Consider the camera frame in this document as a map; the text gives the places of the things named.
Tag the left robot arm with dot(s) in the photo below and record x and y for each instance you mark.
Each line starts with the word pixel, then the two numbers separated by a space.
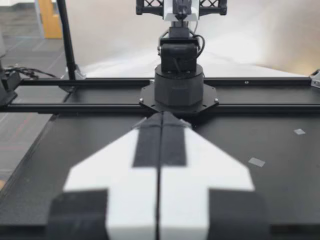
pixel 178 87

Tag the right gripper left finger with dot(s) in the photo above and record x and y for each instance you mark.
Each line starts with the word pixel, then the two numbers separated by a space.
pixel 130 175

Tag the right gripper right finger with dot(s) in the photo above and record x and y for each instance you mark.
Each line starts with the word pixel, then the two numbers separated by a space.
pixel 200 175

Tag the black frame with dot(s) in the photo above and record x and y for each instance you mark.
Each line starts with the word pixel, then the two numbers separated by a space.
pixel 250 82

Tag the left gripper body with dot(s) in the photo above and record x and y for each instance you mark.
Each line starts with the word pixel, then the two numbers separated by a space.
pixel 150 7

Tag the light wooden cabinet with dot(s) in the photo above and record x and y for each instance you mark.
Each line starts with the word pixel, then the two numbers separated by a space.
pixel 51 22

